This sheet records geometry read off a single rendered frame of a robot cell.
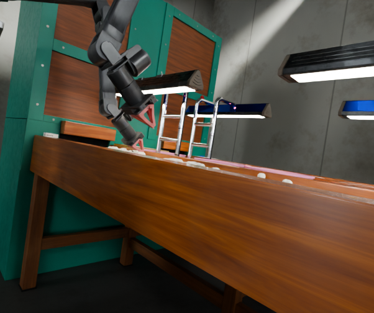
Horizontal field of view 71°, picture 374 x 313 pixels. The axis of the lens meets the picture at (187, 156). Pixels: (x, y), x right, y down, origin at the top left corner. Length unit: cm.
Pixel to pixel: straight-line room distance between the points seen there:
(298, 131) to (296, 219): 285
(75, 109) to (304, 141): 241
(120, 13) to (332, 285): 74
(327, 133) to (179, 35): 183
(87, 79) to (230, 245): 137
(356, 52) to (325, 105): 244
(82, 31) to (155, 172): 122
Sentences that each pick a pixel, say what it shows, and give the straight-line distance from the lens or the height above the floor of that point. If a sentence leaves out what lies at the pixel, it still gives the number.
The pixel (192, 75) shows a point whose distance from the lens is 104.
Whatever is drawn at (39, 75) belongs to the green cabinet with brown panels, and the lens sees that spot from 157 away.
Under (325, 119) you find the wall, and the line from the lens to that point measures 315.
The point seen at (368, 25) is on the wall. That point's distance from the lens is 335.
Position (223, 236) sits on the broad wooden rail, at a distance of 49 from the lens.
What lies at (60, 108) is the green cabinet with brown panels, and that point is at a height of 92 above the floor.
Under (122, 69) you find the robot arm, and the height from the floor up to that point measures 98.
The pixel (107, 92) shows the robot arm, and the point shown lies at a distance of 114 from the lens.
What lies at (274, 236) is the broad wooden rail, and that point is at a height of 69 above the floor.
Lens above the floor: 80
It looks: 1 degrees down
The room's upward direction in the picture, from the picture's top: 8 degrees clockwise
